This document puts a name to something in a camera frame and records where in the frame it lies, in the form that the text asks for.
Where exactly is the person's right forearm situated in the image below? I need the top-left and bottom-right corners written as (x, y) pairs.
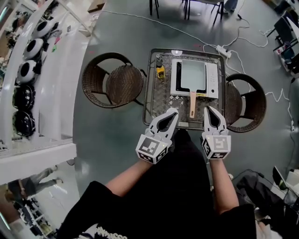
top-left (208, 158), bottom-right (240, 215)

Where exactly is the black office chair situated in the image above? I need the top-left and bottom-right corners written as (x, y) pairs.
top-left (266, 10), bottom-right (299, 49)

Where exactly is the white helmet black visor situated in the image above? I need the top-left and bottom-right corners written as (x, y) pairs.
top-left (31, 20), bottom-right (59, 40)
top-left (15, 60), bottom-right (42, 85)
top-left (23, 38), bottom-right (49, 60)

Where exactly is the black metal chair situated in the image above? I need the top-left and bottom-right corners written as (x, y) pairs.
top-left (149, 0), bottom-right (160, 20)
top-left (181, 0), bottom-right (225, 26)

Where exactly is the person's black clothing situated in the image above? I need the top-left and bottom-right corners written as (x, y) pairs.
top-left (57, 129), bottom-right (258, 239)

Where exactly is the rattan table with glass top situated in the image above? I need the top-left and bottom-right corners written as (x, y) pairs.
top-left (142, 48), bottom-right (227, 132)

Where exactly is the square frying pan pink handle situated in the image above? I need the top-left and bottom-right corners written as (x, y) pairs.
top-left (175, 59), bottom-right (207, 119)

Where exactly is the white induction stove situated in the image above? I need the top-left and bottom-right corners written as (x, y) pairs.
top-left (170, 58), bottom-right (220, 99)

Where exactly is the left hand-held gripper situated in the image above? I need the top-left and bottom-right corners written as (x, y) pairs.
top-left (135, 107), bottom-right (180, 164)

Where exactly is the zigzag white cable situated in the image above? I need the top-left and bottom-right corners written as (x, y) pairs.
top-left (265, 88), bottom-right (295, 131)

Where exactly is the person's left forearm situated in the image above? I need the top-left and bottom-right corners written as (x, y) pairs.
top-left (105, 159), bottom-right (162, 198)

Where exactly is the white cable with black plug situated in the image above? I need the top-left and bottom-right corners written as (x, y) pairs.
top-left (223, 13), bottom-right (269, 49)

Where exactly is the long white cable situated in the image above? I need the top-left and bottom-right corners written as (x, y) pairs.
top-left (100, 10), bottom-right (218, 48)

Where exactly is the white power strip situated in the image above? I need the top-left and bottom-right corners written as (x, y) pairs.
top-left (215, 44), bottom-right (233, 58)

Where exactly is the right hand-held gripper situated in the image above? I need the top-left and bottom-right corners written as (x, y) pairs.
top-left (200, 105), bottom-right (232, 160)

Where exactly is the brown wicker chair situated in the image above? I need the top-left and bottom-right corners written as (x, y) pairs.
top-left (223, 73), bottom-right (267, 134)
top-left (81, 52), bottom-right (147, 109)

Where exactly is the white shelf rack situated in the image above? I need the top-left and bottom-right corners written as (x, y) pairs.
top-left (0, 0), bottom-right (94, 185)

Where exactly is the black bag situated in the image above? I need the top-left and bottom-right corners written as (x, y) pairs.
top-left (235, 174), bottom-right (291, 232)

